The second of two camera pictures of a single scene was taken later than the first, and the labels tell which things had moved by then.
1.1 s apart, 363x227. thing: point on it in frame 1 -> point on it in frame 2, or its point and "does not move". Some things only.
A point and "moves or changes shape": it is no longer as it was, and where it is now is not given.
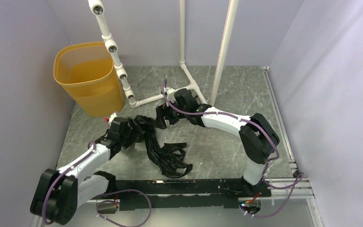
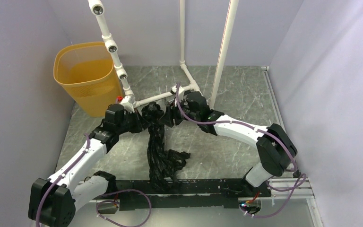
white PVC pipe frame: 96,8 does not move
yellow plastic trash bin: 87,69 does not move
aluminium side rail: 303,180 does not move
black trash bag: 168,159 moves or changes shape
